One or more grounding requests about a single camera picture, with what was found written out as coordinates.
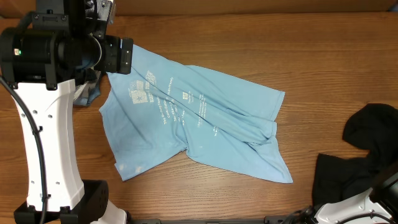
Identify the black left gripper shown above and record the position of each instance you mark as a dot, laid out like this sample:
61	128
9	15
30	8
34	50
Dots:
111	45

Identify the light blue printed t-shirt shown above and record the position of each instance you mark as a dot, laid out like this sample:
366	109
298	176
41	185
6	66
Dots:
162	108

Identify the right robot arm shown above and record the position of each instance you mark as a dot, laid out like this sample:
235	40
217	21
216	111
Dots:
376	205

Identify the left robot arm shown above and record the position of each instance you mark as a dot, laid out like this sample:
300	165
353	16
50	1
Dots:
53	48

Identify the folded blue garment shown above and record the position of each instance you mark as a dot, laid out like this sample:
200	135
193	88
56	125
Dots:
93	95

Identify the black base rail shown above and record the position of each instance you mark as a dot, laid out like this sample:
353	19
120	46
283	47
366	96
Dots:
266	220

